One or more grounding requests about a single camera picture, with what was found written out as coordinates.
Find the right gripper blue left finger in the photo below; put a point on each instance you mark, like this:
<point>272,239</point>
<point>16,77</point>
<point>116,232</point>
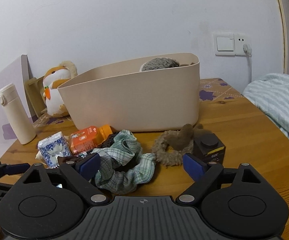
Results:
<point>89,166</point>

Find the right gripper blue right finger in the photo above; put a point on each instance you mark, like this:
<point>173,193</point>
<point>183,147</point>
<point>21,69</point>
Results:
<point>193,166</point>

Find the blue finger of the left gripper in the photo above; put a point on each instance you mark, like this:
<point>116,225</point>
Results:
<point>14,169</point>

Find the brown squirrel plush toy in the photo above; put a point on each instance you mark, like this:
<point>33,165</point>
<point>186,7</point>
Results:
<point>161,63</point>

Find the black cube box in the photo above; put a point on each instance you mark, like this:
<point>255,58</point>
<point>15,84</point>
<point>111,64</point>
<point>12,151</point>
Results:
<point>209,147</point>

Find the orange plastic bottle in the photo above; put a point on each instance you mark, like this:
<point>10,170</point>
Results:
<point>88,138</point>

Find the brown fuzzy scrunchie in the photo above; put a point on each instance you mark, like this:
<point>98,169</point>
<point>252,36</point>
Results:
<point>170,147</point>

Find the green checked scrunchie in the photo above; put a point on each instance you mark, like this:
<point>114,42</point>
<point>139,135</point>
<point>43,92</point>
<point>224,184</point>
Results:
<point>123,165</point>

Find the lilac board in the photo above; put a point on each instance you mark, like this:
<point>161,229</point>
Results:
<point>17,73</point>

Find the cream thermos bottle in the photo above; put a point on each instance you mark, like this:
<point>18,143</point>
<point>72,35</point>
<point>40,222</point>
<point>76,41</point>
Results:
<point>16,114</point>

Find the beige plastic storage bin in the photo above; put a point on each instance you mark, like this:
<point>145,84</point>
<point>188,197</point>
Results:
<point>124,97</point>

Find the wooden stand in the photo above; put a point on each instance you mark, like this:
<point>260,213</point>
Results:
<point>34,91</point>

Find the yellow patterned table mat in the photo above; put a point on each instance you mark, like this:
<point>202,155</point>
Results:
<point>210,90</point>

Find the orange white hamster plush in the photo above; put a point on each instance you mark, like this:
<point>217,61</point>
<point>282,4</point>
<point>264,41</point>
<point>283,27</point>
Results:
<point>53,78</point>

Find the striped light blue blanket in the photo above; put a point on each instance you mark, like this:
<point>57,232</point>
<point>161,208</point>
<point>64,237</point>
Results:
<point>271,95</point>

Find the white wall light switch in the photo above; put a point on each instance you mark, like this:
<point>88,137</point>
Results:
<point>224,44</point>

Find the white plug with cable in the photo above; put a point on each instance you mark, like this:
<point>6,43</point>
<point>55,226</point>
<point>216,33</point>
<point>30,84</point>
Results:
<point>248,52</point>

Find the white wall power socket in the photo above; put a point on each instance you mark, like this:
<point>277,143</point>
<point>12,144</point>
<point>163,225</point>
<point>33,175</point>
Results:
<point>239,41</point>

